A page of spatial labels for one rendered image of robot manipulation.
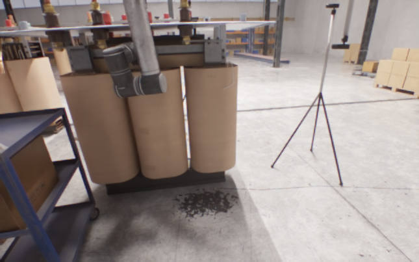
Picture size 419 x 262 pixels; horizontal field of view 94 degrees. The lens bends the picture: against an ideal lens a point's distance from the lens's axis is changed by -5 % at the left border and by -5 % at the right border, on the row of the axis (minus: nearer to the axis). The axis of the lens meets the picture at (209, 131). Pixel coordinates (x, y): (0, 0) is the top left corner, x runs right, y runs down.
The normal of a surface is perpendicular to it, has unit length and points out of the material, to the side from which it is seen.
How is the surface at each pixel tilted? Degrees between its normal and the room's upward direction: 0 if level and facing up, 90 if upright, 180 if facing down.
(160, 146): 90
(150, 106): 90
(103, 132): 90
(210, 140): 90
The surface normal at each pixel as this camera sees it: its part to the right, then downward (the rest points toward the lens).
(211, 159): 0.15, 0.39
